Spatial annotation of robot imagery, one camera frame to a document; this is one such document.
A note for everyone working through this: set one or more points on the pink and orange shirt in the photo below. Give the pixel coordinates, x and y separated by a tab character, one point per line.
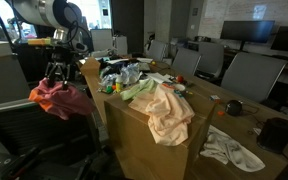
62	103

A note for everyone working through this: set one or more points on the peach printed shirt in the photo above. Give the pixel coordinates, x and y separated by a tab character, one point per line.
169	114

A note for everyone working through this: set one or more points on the green plastic toy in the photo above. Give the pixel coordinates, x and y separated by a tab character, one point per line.
109	90

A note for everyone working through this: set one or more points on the grey office chair foreground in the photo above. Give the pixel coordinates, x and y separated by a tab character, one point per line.
42	146

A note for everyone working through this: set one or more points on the light green towel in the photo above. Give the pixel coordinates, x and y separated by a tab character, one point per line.
144	86

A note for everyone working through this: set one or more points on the left black monitor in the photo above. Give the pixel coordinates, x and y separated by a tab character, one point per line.
250	31

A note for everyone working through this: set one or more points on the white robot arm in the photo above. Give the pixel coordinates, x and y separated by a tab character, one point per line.
67	40

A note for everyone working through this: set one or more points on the clear plastic bag pile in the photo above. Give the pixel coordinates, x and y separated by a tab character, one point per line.
129	73

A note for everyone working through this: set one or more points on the white paper stack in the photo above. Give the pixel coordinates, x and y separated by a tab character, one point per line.
157	77

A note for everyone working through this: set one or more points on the grey chair behind table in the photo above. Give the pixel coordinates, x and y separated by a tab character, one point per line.
252	75

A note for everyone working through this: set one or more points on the brown cardboard box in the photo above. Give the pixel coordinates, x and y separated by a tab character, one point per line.
139	156

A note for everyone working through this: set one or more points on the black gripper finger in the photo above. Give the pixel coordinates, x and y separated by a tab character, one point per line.
51	81
64	85

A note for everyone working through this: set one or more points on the red ball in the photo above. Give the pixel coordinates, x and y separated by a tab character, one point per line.
180	79

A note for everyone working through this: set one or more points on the white cloth on table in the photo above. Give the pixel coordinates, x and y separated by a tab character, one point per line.
224	148

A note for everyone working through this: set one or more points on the black round ball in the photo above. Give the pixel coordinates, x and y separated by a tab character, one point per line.
234	107

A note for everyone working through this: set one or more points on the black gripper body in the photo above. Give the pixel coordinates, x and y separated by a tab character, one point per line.
59	66

